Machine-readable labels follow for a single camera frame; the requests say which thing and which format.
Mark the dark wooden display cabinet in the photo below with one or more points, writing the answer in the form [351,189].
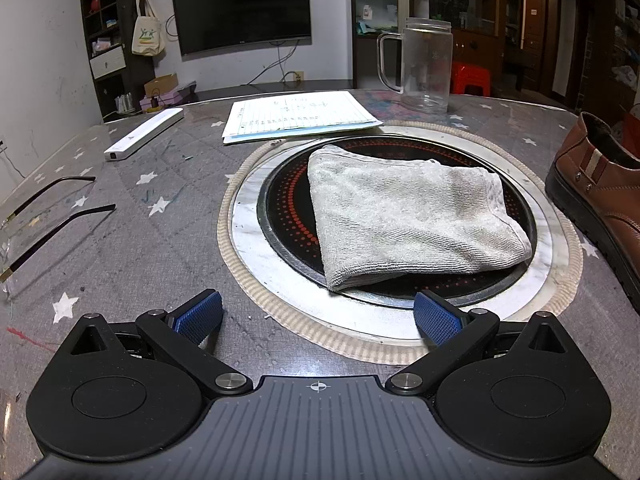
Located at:
[475,45]

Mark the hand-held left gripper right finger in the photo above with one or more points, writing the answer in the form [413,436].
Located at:
[437,317]

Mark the black wall television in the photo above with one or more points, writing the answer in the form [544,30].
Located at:
[240,10]

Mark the red plastic stool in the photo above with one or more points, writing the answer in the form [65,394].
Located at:
[470,77]

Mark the round black induction cooktop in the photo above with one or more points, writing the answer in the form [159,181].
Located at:
[285,200]

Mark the tall glass shelf cabinet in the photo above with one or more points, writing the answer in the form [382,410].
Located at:
[370,10]

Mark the grey star-printed table cover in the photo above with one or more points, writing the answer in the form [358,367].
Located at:
[165,260]

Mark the wall power socket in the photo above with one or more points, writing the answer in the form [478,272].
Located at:
[298,77]

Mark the white paper sheets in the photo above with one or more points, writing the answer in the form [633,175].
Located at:
[300,115]

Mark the brown wooden door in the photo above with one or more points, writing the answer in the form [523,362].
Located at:
[534,35]

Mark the pink flat box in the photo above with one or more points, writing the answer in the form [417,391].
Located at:
[175,100]

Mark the grey folded towel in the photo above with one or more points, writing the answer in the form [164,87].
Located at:
[410,215]

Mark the dark television console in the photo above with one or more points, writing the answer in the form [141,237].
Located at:
[240,92]

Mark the wooden bookcase cabinet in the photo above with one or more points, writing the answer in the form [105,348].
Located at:
[625,35]

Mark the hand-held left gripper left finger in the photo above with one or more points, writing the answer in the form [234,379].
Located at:
[200,316]

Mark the cardboard box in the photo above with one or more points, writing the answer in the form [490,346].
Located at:
[161,85]

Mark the brown leather shoe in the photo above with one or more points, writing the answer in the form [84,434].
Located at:
[595,180]

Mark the black-framed eyeglasses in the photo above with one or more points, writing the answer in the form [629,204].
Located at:
[102,208]

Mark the white canvas tote bag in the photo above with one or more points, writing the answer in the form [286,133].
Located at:
[149,37]

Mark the clear glass mug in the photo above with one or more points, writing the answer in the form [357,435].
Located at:
[425,70]

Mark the white slim bar device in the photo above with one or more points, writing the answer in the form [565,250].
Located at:
[145,135]

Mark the dark cubby shelf unit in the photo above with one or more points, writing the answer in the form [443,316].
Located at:
[100,25]

